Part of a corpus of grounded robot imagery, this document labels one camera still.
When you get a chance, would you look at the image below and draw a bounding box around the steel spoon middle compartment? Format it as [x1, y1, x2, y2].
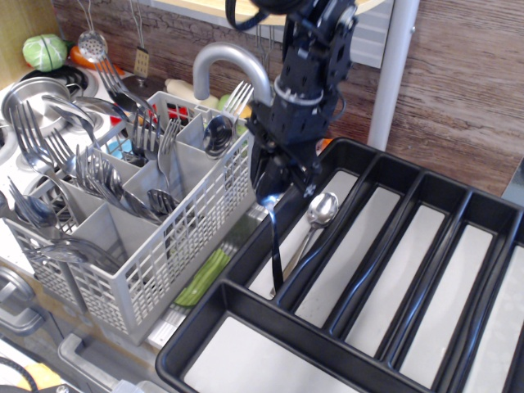
[147, 189, 179, 215]

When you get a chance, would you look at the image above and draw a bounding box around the hanging small grater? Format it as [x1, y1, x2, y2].
[129, 1, 149, 84]

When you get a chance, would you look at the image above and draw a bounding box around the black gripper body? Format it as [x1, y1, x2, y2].
[247, 84, 328, 172]

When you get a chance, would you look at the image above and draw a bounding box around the blue braided cable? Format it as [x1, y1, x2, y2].
[224, 0, 296, 32]

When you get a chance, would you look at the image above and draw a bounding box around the black cutlery tray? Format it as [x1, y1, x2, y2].
[156, 138, 523, 392]

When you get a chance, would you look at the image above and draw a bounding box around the toy orange carrot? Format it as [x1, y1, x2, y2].
[68, 44, 125, 76]

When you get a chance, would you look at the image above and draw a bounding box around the large steel fork left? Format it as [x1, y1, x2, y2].
[9, 102, 82, 224]

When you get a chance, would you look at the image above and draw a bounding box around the hanging slotted ladle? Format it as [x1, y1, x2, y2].
[78, 1, 108, 63]

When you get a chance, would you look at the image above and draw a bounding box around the small steel spoon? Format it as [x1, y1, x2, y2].
[255, 173, 283, 292]

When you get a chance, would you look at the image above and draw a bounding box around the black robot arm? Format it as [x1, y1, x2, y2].
[247, 1, 357, 202]

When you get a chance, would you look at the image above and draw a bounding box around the silver curved faucet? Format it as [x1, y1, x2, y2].
[192, 42, 274, 106]

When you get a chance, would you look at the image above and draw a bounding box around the steel spoon in tray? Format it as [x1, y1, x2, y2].
[270, 192, 339, 296]

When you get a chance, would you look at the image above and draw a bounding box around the toy green cabbage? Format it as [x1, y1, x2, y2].
[22, 34, 68, 72]

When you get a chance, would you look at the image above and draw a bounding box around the steel fork far right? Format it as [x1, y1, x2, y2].
[222, 81, 254, 124]

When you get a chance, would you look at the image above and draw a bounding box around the steel pot lid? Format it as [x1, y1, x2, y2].
[1, 77, 71, 137]

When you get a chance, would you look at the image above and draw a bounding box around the steel spoon front bottom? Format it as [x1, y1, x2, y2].
[24, 238, 121, 274]

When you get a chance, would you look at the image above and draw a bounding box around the round steel spoon right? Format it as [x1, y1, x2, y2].
[202, 115, 233, 160]

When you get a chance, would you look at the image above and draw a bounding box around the grey plastic cutlery basket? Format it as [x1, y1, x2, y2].
[2, 90, 258, 347]

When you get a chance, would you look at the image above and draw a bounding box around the green toy vegetable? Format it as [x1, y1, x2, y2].
[174, 249, 231, 308]

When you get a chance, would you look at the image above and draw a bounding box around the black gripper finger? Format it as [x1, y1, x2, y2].
[251, 137, 295, 205]
[291, 161, 322, 198]

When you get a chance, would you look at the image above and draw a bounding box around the large steel spoon back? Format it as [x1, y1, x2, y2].
[42, 94, 100, 148]

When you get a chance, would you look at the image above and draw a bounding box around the white metal post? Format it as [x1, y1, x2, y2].
[367, 0, 420, 151]

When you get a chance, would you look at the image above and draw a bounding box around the steel fork upper back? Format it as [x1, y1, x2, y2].
[94, 56, 157, 118]

